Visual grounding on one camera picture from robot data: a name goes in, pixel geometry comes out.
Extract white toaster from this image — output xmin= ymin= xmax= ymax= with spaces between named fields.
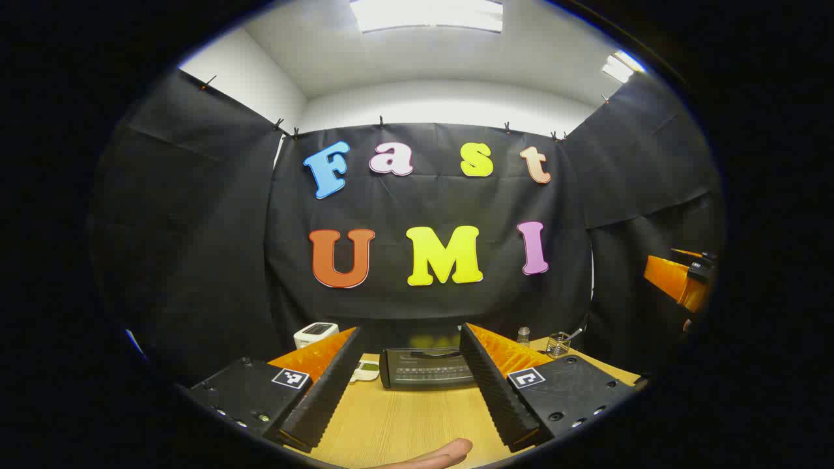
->
xmin=293 ymin=322 xmax=339 ymax=350

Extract black backdrop cloth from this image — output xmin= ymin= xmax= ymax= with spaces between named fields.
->
xmin=88 ymin=65 xmax=727 ymax=385

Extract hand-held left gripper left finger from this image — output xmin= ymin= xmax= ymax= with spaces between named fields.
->
xmin=186 ymin=326 xmax=367 ymax=453

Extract large ceiling light panel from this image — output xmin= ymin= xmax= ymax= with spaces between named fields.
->
xmin=349 ymin=0 xmax=504 ymax=33

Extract black electric oven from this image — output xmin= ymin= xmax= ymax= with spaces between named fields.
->
xmin=362 ymin=319 xmax=478 ymax=390

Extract small ceiling light panel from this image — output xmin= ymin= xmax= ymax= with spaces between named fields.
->
xmin=601 ymin=51 xmax=647 ymax=83

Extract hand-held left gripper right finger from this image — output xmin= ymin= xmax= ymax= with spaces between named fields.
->
xmin=459 ymin=322 xmax=638 ymax=454

